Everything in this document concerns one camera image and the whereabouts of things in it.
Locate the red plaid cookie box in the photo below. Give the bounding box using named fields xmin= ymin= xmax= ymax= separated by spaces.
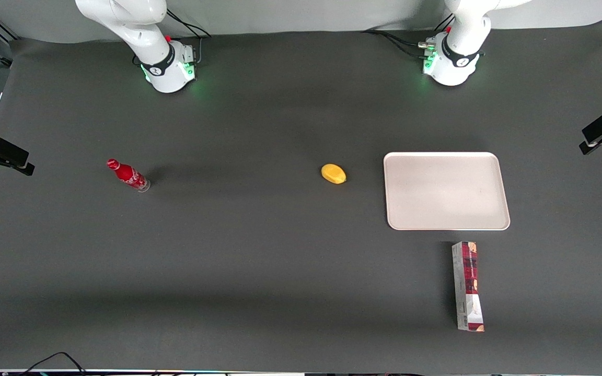
xmin=451 ymin=241 xmax=485 ymax=333

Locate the white rectangular tray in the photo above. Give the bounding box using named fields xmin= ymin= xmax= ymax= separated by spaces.
xmin=383 ymin=151 xmax=511 ymax=231

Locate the red cola bottle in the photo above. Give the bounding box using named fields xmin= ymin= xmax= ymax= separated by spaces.
xmin=106 ymin=158 xmax=152 ymax=193

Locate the yellow lemon toy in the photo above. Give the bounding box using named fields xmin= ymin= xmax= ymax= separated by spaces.
xmin=321 ymin=163 xmax=348 ymax=185

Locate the black cable at table edge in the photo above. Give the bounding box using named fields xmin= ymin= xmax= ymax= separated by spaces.
xmin=19 ymin=351 xmax=88 ymax=376

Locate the black arm base cable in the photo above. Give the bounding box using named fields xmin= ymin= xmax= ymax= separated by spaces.
xmin=362 ymin=29 xmax=435 ymax=49
xmin=166 ymin=9 xmax=212 ymax=66
xmin=385 ymin=33 xmax=433 ymax=60

